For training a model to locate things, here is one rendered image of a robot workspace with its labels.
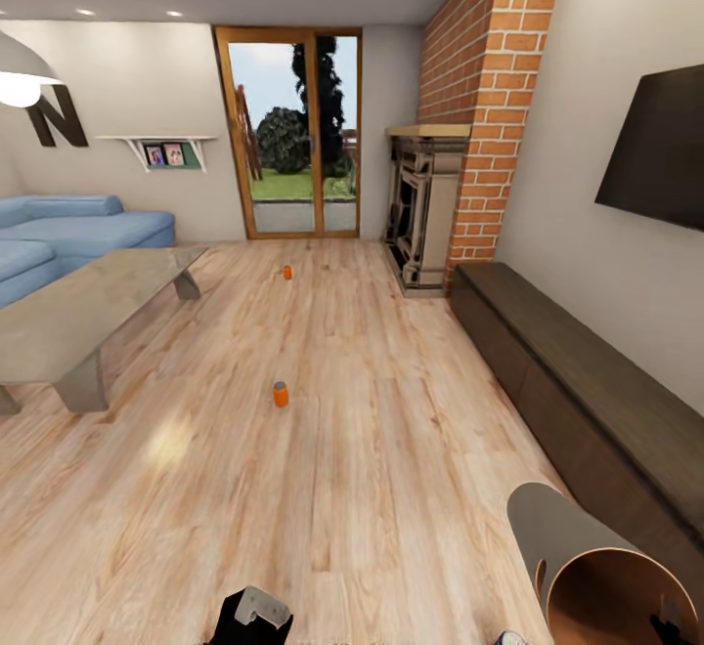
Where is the trash can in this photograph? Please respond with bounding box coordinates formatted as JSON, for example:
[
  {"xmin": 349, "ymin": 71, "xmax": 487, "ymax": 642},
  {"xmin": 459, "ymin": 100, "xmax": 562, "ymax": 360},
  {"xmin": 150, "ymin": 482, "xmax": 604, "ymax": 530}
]
[{"xmin": 506, "ymin": 483, "xmax": 699, "ymax": 645}]

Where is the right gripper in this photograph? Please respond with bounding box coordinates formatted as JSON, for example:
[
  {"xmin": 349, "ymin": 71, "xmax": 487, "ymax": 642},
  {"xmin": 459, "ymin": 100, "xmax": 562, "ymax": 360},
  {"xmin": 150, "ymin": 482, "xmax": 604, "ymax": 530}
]
[{"xmin": 650, "ymin": 615, "xmax": 690, "ymax": 645}]

